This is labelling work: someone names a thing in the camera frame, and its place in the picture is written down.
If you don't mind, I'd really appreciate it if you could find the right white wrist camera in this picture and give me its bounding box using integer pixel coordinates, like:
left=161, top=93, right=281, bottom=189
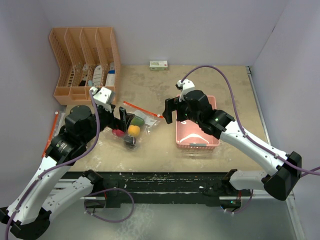
left=175, top=78, right=196, bottom=102

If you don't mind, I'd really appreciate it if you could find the white tube in organizer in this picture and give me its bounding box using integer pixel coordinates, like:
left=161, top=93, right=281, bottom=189
left=92, top=65, right=103, bottom=87

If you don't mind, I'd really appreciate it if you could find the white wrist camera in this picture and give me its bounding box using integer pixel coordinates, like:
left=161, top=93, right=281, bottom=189
left=175, top=78, right=196, bottom=102
left=89, top=86, right=116, bottom=108

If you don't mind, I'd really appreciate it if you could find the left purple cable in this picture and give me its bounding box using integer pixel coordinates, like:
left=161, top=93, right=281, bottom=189
left=4, top=89, right=137, bottom=240

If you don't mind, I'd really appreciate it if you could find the red apple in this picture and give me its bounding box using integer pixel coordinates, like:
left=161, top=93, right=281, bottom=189
left=111, top=129, right=125, bottom=138

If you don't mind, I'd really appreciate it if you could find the orange file organizer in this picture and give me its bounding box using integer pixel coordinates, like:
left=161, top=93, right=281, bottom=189
left=49, top=27, right=122, bottom=106

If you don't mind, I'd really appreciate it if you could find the white blue box in organizer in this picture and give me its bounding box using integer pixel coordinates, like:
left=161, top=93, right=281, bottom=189
left=105, top=62, right=116, bottom=87

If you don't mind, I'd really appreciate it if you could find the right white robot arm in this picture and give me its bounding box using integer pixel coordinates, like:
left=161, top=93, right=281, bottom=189
left=162, top=90, right=302, bottom=201

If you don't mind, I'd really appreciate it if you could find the small green white box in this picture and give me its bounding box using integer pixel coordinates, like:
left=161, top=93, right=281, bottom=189
left=149, top=60, right=168, bottom=71

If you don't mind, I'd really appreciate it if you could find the pink plastic basket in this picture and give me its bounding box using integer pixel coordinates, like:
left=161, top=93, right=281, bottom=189
left=174, top=94, right=221, bottom=151

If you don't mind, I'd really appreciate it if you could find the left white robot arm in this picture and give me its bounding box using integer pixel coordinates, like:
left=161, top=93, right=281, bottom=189
left=0, top=104, right=132, bottom=240

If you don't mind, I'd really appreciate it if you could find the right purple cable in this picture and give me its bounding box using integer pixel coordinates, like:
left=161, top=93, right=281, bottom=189
left=181, top=64, right=320, bottom=216

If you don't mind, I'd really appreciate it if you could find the black metal base frame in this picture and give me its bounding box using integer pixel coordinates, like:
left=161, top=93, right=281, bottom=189
left=59, top=169, right=253, bottom=210

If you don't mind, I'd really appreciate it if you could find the clear zip top bag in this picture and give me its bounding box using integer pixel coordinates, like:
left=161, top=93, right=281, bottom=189
left=41, top=111, right=66, bottom=158

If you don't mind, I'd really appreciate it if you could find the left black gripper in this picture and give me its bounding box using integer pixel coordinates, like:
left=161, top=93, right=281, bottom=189
left=80, top=102, right=134, bottom=144

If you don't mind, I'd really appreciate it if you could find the clear zip bag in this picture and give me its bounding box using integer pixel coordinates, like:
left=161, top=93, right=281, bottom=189
left=107, top=101, right=164, bottom=151
left=41, top=111, right=66, bottom=158

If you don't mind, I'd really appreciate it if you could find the yellow orange peach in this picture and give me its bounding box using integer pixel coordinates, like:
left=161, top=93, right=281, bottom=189
left=127, top=125, right=141, bottom=137

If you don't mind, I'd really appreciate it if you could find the purple cable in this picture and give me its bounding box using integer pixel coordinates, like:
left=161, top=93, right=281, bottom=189
left=4, top=89, right=137, bottom=240
left=181, top=64, right=320, bottom=216

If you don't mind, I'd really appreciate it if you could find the green orange mango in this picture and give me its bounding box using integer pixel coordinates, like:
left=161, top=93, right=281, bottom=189
left=130, top=116, right=145, bottom=127

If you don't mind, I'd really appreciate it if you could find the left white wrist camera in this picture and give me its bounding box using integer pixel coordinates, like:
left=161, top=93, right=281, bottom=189
left=89, top=86, right=116, bottom=108

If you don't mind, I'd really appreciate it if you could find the dark purple mangosteen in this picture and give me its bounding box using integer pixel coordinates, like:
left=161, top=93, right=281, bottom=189
left=123, top=135, right=137, bottom=149

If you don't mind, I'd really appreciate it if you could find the black white item in organizer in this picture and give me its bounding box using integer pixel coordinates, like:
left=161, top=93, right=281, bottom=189
left=78, top=64, right=88, bottom=87

